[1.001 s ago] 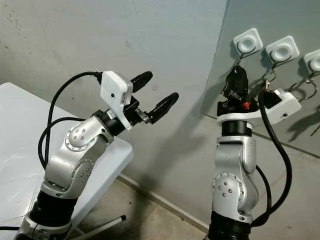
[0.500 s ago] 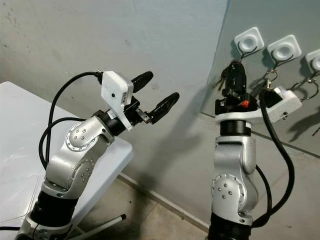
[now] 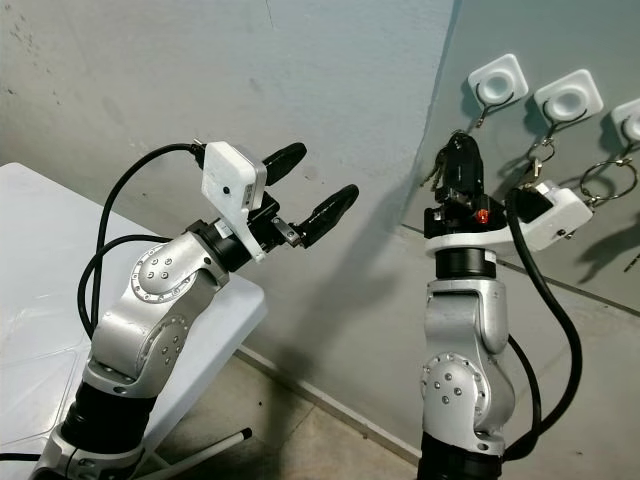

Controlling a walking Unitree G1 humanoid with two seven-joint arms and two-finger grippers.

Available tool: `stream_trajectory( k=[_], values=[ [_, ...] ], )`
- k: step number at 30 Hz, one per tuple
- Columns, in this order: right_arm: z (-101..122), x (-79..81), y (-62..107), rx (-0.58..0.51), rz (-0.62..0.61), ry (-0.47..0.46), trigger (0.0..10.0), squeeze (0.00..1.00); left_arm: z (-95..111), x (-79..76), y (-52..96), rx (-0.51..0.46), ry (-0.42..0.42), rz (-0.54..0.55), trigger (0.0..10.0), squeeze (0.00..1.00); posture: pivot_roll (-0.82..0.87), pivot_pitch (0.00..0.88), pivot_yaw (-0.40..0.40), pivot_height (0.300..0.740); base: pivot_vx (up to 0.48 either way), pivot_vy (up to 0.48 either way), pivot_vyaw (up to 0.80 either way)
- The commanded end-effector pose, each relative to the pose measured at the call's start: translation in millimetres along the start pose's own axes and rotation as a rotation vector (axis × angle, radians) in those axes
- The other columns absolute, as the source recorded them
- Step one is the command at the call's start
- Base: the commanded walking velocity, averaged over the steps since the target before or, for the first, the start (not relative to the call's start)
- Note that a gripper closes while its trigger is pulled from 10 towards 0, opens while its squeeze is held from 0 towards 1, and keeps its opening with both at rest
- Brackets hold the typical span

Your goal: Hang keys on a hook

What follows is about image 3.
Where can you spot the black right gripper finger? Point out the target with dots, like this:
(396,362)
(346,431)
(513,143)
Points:
(452,142)
(466,172)

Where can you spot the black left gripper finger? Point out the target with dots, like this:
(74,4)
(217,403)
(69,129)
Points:
(330,212)
(285,160)

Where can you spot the metal key bunch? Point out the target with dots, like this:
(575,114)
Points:
(435,170)

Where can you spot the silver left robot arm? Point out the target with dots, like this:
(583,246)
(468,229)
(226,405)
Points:
(150,300)

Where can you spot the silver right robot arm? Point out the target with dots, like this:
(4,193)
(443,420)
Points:
(460,330)

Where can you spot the hanging metal keys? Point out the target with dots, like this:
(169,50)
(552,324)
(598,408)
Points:
(540,155)

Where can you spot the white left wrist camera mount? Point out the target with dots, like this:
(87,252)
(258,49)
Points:
(228,180)

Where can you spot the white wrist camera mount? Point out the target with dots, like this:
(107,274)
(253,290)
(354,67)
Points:
(228,180)
(555,215)

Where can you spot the white square wall hook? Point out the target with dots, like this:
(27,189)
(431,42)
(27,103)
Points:
(630,120)
(568,98)
(498,80)

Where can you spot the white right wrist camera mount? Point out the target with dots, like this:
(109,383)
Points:
(555,215)

